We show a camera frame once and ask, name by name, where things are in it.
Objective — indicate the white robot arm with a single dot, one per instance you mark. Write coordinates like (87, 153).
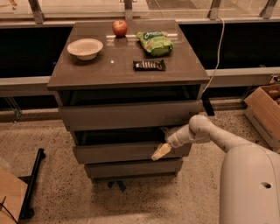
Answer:
(249, 176)

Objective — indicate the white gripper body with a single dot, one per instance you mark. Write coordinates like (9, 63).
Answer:
(174, 140)

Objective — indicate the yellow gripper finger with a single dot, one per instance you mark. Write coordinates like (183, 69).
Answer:
(162, 150)

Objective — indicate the brown cardboard sheet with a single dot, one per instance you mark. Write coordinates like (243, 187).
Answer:
(12, 195)

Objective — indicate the cardboard box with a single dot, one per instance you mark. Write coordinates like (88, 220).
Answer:
(264, 113)

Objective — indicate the metal window railing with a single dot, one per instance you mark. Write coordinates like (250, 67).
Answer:
(24, 13)

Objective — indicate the green chip bag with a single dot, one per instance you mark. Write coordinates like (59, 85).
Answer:
(155, 43)

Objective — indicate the dark candy bar wrapper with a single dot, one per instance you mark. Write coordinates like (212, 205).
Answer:
(149, 65)

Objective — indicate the black metal stand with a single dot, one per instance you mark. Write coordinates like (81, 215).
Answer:
(26, 211)

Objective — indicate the grey drawer cabinet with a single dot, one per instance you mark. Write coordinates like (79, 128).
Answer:
(110, 78)

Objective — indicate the white paper bowl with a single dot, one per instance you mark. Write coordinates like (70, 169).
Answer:
(85, 48)

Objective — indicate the grey bottom drawer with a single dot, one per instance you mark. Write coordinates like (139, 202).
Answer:
(124, 169)

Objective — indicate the grey top drawer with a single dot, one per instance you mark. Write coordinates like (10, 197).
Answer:
(129, 115)

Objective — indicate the red apple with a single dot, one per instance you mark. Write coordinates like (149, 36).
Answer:
(120, 28)

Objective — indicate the grey drawer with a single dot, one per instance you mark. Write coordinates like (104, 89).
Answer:
(117, 145)
(129, 115)
(124, 169)

